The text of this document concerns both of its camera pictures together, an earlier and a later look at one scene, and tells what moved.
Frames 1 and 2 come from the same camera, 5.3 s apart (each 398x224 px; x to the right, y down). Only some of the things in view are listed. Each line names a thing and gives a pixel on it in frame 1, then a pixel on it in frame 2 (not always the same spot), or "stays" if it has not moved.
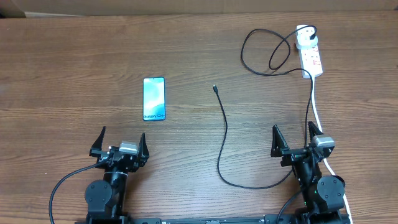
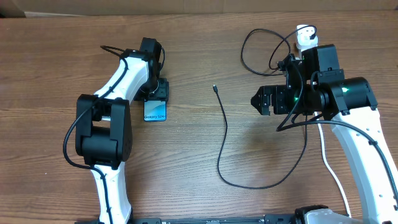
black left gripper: x=139 y=158 -> x=160 y=93
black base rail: x=120 y=219 stays
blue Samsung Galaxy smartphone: x=154 y=101 stays
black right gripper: x=280 y=149 -> x=278 y=95
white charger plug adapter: x=303 y=37 stays
